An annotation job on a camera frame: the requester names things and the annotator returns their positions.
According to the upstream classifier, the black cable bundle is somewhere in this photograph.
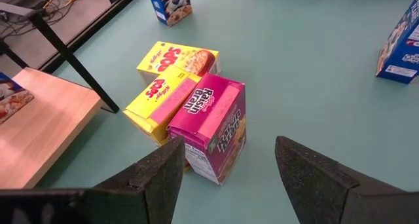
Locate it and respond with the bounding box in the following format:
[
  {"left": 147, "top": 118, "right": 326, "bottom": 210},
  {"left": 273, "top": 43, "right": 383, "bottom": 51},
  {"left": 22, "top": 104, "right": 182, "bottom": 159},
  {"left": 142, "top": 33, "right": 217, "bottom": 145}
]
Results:
[{"left": 0, "top": 7, "right": 73, "bottom": 38}]

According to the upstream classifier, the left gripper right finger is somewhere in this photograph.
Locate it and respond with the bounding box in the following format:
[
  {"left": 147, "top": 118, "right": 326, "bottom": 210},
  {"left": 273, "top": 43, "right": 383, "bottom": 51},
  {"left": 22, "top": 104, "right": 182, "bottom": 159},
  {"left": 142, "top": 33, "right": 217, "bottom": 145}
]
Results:
[{"left": 274, "top": 135, "right": 359, "bottom": 224}]

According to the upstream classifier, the yellow Corn Pops cereal box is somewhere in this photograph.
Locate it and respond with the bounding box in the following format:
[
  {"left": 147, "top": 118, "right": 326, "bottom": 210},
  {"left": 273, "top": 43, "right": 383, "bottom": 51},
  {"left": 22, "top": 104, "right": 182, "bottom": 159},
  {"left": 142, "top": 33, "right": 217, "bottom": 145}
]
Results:
[
  {"left": 122, "top": 65, "right": 203, "bottom": 148},
  {"left": 136, "top": 41, "right": 221, "bottom": 84}
]

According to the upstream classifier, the wooden shelf board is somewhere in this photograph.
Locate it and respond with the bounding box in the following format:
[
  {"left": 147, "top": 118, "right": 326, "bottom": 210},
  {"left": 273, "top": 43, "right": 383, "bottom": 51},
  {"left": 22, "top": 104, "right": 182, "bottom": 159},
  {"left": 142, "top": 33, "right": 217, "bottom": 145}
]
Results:
[{"left": 0, "top": 66, "right": 104, "bottom": 189}]

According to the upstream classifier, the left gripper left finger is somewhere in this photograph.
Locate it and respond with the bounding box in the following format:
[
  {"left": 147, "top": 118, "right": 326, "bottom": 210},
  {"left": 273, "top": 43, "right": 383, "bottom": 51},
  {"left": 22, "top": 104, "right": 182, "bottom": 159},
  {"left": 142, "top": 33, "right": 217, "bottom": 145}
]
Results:
[{"left": 81, "top": 135, "right": 187, "bottom": 224}]

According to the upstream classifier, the pink Raisin Bran cereal box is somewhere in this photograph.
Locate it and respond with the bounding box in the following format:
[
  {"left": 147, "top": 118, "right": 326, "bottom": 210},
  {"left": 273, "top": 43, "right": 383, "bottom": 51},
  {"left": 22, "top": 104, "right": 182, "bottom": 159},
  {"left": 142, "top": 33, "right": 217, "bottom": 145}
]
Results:
[{"left": 166, "top": 72, "right": 247, "bottom": 187}]

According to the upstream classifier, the black aluminium table frame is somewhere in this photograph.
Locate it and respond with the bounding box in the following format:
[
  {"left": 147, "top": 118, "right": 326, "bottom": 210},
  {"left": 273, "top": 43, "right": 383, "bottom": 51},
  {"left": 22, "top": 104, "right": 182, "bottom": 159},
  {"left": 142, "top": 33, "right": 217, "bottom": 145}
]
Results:
[{"left": 38, "top": 0, "right": 419, "bottom": 73}]

